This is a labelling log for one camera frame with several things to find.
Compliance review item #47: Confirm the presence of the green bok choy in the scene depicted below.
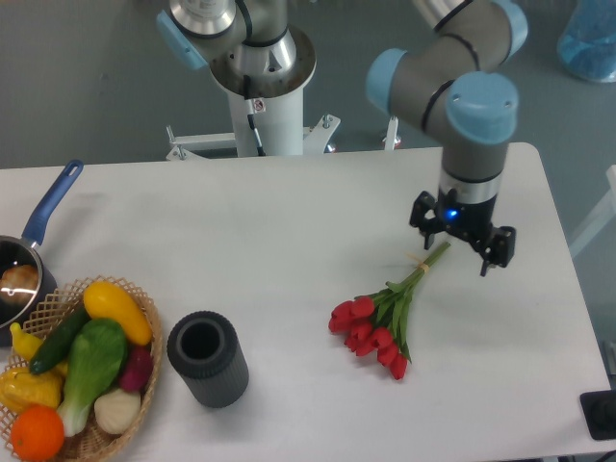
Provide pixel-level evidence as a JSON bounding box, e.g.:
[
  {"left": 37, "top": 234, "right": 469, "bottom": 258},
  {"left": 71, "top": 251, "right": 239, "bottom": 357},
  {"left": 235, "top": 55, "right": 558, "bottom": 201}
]
[{"left": 57, "top": 319, "right": 128, "bottom": 438}]

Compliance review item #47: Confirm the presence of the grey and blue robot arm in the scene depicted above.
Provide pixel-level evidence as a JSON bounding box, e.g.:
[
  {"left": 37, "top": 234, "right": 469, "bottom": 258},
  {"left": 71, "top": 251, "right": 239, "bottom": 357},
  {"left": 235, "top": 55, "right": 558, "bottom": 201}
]
[{"left": 156, "top": 1, "right": 527, "bottom": 269}]

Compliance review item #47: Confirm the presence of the yellow squash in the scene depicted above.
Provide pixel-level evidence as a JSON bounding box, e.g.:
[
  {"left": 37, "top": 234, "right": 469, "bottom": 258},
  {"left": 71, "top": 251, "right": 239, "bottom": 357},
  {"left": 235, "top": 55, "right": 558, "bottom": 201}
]
[{"left": 83, "top": 281, "right": 153, "bottom": 347}]

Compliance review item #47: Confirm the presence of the blue transparent bag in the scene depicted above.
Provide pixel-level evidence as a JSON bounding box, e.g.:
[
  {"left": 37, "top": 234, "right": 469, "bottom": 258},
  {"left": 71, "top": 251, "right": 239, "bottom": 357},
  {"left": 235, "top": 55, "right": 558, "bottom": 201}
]
[{"left": 556, "top": 0, "right": 615, "bottom": 83}]

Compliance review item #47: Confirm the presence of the orange fruit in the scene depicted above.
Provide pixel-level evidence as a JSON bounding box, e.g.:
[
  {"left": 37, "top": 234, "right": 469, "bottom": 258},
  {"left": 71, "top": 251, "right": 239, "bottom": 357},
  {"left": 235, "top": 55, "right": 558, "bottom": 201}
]
[{"left": 10, "top": 405, "right": 64, "bottom": 461}]

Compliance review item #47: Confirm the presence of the white garlic bulb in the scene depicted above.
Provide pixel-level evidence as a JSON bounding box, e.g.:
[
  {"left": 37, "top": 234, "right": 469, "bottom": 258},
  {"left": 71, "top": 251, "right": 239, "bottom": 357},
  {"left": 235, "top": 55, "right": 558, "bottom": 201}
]
[{"left": 94, "top": 388, "right": 141, "bottom": 435}]

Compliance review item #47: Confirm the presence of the green cucumber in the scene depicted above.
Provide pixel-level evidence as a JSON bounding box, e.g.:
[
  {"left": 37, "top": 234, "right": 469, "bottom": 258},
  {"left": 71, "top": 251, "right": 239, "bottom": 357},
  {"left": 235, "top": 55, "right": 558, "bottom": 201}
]
[{"left": 29, "top": 306, "right": 90, "bottom": 374}]

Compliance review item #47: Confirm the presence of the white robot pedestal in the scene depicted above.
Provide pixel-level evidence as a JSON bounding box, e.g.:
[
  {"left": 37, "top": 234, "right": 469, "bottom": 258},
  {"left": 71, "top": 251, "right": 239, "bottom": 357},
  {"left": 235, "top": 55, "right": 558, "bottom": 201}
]
[{"left": 158, "top": 13, "right": 341, "bottom": 160}]

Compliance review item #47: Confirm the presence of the red radish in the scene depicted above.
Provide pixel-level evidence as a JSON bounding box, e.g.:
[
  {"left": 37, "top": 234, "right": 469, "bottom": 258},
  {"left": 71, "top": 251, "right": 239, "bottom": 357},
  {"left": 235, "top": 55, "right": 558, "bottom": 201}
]
[{"left": 117, "top": 346, "right": 153, "bottom": 392}]

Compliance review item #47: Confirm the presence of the black cable on pedestal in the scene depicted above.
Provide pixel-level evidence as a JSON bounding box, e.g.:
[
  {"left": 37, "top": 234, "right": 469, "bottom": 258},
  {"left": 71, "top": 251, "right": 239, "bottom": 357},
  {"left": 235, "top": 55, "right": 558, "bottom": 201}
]
[{"left": 242, "top": 74, "right": 267, "bottom": 158}]

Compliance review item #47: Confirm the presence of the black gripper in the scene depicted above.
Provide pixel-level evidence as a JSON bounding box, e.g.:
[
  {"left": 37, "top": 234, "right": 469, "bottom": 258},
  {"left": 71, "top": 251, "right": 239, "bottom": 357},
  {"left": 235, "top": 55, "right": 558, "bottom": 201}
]
[{"left": 409, "top": 190, "right": 517, "bottom": 277}]

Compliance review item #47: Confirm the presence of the blue handled saucepan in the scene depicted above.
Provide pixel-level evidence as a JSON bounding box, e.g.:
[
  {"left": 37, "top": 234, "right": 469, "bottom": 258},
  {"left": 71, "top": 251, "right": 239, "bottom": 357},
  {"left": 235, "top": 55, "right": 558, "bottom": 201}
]
[{"left": 1, "top": 160, "right": 84, "bottom": 347}]

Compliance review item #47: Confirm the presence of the dark grey ribbed vase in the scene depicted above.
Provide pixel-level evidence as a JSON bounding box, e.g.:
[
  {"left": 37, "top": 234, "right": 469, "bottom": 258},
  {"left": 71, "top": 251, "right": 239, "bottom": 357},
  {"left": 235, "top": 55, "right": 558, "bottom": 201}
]
[{"left": 167, "top": 311, "right": 249, "bottom": 408}]

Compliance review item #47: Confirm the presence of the black device at table edge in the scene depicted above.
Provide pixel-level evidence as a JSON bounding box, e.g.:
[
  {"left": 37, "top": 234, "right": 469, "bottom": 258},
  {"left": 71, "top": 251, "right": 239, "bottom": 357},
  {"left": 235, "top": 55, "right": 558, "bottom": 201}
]
[{"left": 579, "top": 390, "right": 616, "bottom": 441}]

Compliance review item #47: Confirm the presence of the yellow bell pepper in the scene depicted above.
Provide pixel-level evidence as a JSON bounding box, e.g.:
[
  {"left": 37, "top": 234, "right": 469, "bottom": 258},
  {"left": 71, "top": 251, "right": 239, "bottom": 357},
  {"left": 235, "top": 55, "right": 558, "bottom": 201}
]
[{"left": 1, "top": 367, "right": 64, "bottom": 414}]

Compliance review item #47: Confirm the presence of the red tulip bouquet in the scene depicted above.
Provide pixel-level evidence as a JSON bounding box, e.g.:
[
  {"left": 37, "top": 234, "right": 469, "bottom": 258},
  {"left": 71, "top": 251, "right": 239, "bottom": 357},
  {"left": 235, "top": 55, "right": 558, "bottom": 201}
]
[{"left": 328, "top": 242, "right": 450, "bottom": 380}]

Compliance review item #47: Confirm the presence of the white frame at right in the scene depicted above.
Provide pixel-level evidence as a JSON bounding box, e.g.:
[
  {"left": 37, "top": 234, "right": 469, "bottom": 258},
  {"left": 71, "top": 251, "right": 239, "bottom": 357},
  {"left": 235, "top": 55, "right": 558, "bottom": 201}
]
[{"left": 569, "top": 165, "right": 615, "bottom": 259}]

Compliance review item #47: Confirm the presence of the yellow banana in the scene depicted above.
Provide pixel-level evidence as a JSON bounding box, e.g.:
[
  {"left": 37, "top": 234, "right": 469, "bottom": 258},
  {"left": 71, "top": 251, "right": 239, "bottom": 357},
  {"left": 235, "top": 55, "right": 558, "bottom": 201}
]
[{"left": 10, "top": 322, "right": 68, "bottom": 378}]

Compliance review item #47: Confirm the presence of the brown bread roll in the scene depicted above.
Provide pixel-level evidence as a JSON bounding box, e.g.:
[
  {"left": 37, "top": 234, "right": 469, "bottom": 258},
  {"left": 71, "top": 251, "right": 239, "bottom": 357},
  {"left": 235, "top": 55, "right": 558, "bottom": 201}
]
[{"left": 1, "top": 265, "right": 39, "bottom": 305}]

